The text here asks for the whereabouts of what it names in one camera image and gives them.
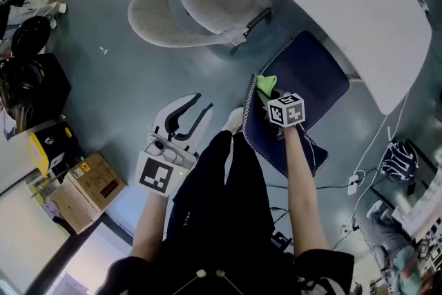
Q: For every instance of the black round helmet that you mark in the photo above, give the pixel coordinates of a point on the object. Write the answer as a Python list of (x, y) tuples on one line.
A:
[(31, 36)]

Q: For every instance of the cardboard box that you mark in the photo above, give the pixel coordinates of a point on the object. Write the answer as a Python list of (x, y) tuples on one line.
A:
[(93, 179)]

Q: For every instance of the person's left forearm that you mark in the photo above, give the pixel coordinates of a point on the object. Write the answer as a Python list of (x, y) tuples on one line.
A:
[(150, 228)]

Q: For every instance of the person's black clothing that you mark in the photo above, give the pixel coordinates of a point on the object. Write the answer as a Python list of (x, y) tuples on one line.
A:
[(214, 204)]

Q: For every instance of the white power strip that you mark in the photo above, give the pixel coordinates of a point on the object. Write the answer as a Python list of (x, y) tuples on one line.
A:
[(353, 184), (349, 229)]

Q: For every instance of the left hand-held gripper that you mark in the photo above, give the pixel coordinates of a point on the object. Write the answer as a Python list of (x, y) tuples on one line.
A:
[(157, 176)]

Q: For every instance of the small white scrap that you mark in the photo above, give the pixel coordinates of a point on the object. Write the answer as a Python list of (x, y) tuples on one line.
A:
[(103, 50)]

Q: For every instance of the person's right forearm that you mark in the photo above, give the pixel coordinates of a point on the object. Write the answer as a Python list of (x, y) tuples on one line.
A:
[(304, 200)]

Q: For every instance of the patterned dark backpack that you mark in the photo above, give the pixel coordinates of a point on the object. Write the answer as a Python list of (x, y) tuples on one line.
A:
[(398, 162)]

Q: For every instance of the navy blue chair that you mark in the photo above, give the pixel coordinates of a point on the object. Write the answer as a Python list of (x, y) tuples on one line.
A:
[(310, 72)]

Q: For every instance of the person's left white shoe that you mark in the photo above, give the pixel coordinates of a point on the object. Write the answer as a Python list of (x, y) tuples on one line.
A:
[(233, 120)]

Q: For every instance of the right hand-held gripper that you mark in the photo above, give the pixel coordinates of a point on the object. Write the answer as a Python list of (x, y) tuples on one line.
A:
[(286, 110)]

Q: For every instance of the black bag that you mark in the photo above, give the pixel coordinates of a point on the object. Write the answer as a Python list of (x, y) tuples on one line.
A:
[(34, 90)]

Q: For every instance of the white table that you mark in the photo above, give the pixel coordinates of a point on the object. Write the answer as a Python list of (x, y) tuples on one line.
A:
[(345, 10)]

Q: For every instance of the green cleaning cloth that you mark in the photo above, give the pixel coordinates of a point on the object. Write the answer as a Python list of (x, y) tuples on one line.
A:
[(266, 84)]

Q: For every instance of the yellow black case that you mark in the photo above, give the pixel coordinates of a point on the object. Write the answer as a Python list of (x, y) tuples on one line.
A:
[(38, 155)]

